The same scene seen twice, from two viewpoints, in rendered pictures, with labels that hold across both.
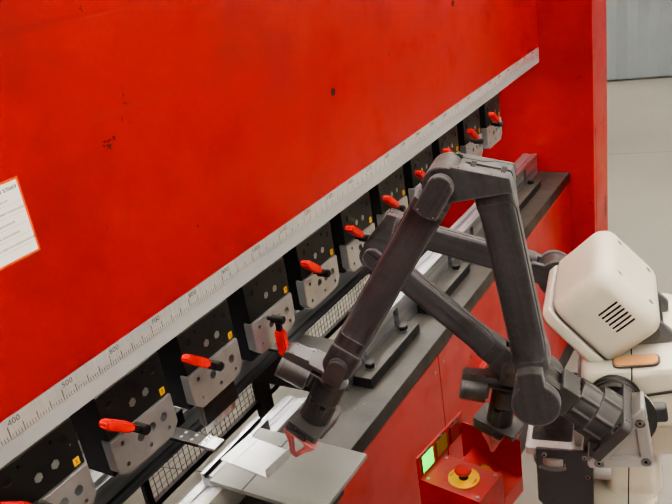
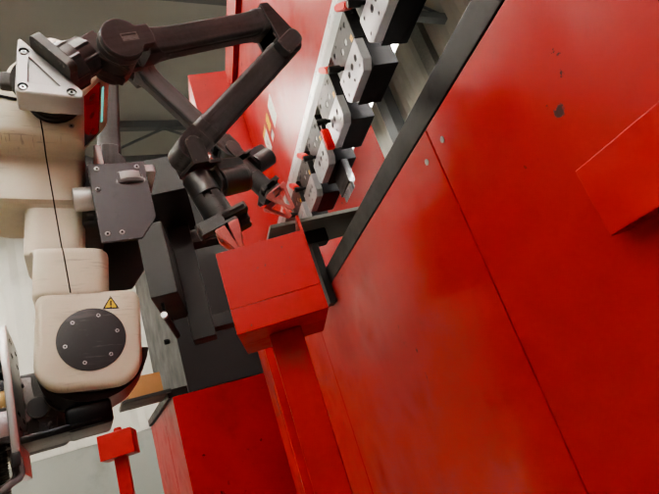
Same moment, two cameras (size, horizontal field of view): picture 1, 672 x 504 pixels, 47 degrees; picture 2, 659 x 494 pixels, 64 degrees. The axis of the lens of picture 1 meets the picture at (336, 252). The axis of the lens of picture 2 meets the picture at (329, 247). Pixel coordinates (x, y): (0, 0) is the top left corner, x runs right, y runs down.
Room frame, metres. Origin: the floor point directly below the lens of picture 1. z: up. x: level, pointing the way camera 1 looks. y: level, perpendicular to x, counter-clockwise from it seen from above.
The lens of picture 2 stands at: (2.13, -0.90, 0.47)
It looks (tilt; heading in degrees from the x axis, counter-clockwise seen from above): 18 degrees up; 128
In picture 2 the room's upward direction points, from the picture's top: 19 degrees counter-clockwise
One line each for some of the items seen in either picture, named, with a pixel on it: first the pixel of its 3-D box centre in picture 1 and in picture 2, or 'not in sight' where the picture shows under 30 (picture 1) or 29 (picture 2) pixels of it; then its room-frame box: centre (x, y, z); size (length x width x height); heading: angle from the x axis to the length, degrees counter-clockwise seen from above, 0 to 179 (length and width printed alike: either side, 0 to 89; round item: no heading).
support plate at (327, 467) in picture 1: (288, 469); (312, 230); (1.24, 0.16, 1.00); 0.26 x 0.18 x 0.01; 57
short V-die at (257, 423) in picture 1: (237, 450); not in sight; (1.35, 0.27, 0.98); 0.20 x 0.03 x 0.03; 147
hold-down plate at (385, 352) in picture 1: (388, 352); not in sight; (1.80, -0.10, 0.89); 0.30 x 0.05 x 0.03; 147
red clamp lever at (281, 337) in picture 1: (278, 335); (328, 133); (1.42, 0.15, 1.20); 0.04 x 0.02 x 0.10; 57
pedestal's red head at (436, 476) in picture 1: (471, 474); (272, 288); (1.43, -0.23, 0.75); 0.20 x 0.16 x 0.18; 138
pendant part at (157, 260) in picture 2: not in sight; (163, 273); (0.00, 0.47, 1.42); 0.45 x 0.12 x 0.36; 143
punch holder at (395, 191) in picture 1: (381, 202); not in sight; (1.97, -0.14, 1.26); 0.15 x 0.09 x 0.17; 147
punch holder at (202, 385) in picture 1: (196, 351); (329, 149); (1.30, 0.30, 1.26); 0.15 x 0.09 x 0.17; 147
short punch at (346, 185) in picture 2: (217, 400); (345, 180); (1.33, 0.29, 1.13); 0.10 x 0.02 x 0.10; 147
